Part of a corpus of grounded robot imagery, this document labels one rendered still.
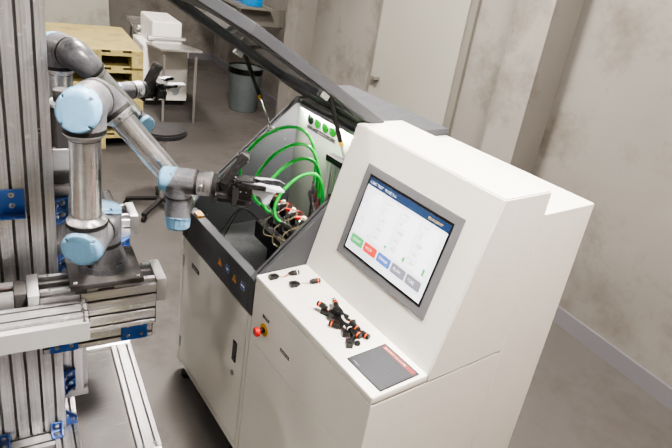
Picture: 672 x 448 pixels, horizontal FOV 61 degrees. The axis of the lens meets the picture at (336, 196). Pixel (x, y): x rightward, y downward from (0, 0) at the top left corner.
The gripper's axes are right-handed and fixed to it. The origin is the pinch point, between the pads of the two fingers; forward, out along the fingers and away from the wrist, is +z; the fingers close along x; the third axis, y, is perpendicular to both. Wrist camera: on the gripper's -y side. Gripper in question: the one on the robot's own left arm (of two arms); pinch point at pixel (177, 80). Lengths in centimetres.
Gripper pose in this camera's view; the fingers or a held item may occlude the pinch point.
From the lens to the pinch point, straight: 280.5
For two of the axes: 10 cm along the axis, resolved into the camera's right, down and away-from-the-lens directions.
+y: -2.5, 8.5, 4.5
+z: 5.8, -2.4, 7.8
